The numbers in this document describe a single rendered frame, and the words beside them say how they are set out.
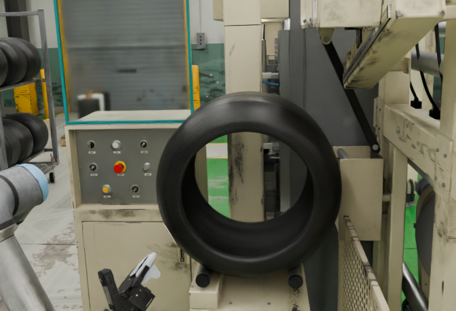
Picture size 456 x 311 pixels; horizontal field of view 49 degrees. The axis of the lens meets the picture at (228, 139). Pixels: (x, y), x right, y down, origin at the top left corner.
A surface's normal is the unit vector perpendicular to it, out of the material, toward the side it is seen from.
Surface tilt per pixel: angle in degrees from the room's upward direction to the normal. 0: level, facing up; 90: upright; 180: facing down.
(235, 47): 90
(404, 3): 72
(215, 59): 90
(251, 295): 0
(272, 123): 80
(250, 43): 90
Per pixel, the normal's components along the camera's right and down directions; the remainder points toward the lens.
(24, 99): -0.09, 0.27
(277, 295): -0.03, -0.98
